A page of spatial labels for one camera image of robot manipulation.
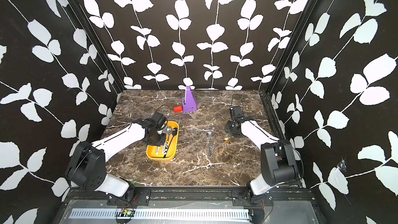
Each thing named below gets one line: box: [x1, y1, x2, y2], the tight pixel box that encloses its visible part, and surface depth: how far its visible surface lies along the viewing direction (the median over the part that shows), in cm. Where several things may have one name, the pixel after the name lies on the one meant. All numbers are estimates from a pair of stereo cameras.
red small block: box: [173, 105, 183, 114], surface depth 110 cm
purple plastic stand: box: [182, 86, 198, 113], surface depth 106 cm
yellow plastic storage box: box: [146, 120, 180, 161], surface depth 90 cm
